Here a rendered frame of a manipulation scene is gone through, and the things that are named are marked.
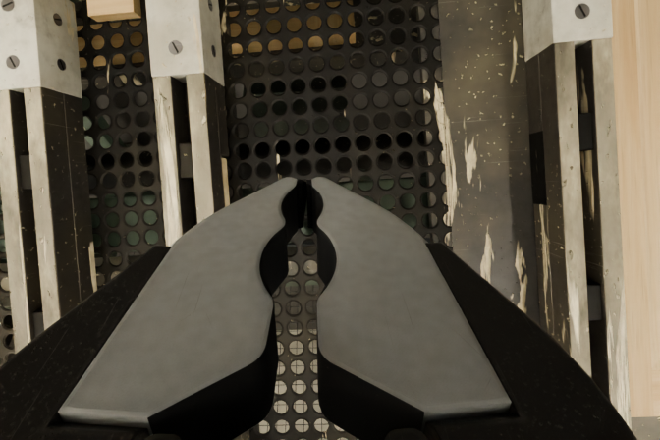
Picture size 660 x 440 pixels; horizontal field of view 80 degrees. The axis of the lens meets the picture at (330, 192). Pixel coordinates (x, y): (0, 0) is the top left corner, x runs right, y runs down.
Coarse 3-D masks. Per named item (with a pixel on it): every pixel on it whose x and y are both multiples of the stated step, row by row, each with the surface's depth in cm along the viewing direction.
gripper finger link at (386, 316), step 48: (336, 192) 11; (336, 240) 9; (384, 240) 9; (336, 288) 8; (384, 288) 8; (432, 288) 8; (336, 336) 7; (384, 336) 7; (432, 336) 7; (336, 384) 6; (384, 384) 6; (432, 384) 6; (480, 384) 6; (384, 432) 6
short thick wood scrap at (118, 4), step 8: (88, 0) 50; (96, 0) 50; (104, 0) 50; (112, 0) 50; (120, 0) 50; (128, 0) 50; (136, 0) 50; (88, 8) 50; (96, 8) 50; (104, 8) 50; (112, 8) 50; (120, 8) 50; (128, 8) 50; (136, 8) 50; (88, 16) 50; (96, 16) 50; (104, 16) 50; (112, 16) 51; (120, 16) 51; (128, 16) 51; (136, 16) 51
